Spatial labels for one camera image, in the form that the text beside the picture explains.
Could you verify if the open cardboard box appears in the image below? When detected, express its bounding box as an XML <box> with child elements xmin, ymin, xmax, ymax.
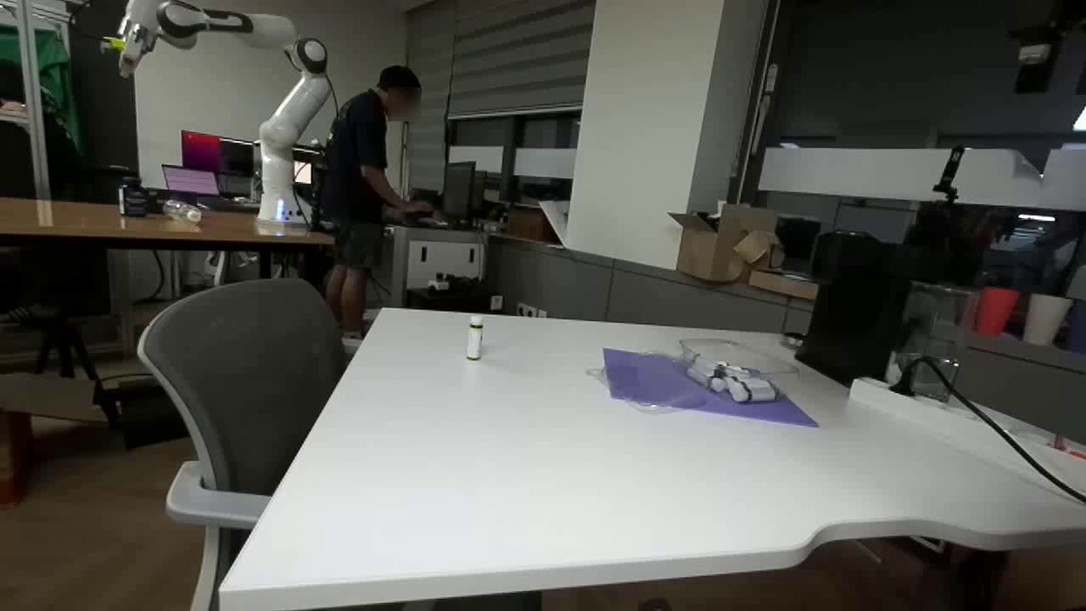
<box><xmin>668</xmin><ymin>199</ymin><xmax>787</xmax><ymax>290</ymax></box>

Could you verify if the clear plastic bottle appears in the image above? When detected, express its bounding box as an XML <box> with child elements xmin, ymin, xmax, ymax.
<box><xmin>160</xmin><ymin>196</ymin><xmax>206</xmax><ymax>226</ymax></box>

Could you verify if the black box on wooden table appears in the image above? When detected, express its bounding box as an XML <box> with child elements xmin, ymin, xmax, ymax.
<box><xmin>114</xmin><ymin>178</ymin><xmax>154</xmax><ymax>222</ymax></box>

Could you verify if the white cabinet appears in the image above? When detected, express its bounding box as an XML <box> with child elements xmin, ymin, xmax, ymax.
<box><xmin>380</xmin><ymin>222</ymin><xmax>491</xmax><ymax>308</ymax></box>

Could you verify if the purple mat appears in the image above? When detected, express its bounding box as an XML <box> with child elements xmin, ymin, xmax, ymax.
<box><xmin>602</xmin><ymin>347</ymin><xmax>821</xmax><ymax>431</ymax></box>

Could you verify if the dark computer monitor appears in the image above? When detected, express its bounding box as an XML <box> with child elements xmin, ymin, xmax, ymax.
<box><xmin>438</xmin><ymin>158</ymin><xmax>482</xmax><ymax>226</ymax></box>

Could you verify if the person in black shirt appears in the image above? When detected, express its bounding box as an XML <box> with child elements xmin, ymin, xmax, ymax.
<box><xmin>311</xmin><ymin>60</ymin><xmax>438</xmax><ymax>340</ymax></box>

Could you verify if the grey mesh office chair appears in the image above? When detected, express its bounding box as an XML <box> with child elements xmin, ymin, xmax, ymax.
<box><xmin>135</xmin><ymin>276</ymin><xmax>352</xmax><ymax>611</ymax></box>

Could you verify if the black computer tower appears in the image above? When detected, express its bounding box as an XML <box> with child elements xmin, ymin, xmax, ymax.
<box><xmin>794</xmin><ymin>226</ymin><xmax>916</xmax><ymax>392</ymax></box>

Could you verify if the laptop with purple screen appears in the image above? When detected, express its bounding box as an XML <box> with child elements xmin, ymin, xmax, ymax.
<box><xmin>160</xmin><ymin>164</ymin><xmax>225</xmax><ymax>199</ymax></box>

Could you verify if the pink monitor screen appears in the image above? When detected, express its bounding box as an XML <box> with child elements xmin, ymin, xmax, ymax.
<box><xmin>177</xmin><ymin>127</ymin><xmax>227</xmax><ymax>173</ymax></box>

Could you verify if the wooden table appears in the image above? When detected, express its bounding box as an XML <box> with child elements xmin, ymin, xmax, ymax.
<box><xmin>0</xmin><ymin>195</ymin><xmax>341</xmax><ymax>255</ymax></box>

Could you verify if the orange cup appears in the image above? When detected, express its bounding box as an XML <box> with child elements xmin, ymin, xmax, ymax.
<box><xmin>971</xmin><ymin>286</ymin><xmax>1020</xmax><ymax>340</ymax></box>

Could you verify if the black tripod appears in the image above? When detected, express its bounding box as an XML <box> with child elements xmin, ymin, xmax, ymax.
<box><xmin>32</xmin><ymin>302</ymin><xmax>108</xmax><ymax>387</ymax></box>

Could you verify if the white cup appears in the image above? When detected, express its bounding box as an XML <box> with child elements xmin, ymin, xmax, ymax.
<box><xmin>1020</xmin><ymin>291</ymin><xmax>1075</xmax><ymax>349</ymax></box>

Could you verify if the green cloth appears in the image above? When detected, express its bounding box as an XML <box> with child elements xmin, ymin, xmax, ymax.
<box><xmin>0</xmin><ymin>23</ymin><xmax>87</xmax><ymax>156</ymax></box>

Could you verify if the black cable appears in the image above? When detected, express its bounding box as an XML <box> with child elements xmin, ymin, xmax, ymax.
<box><xmin>885</xmin><ymin>353</ymin><xmax>1086</xmax><ymax>510</ymax></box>

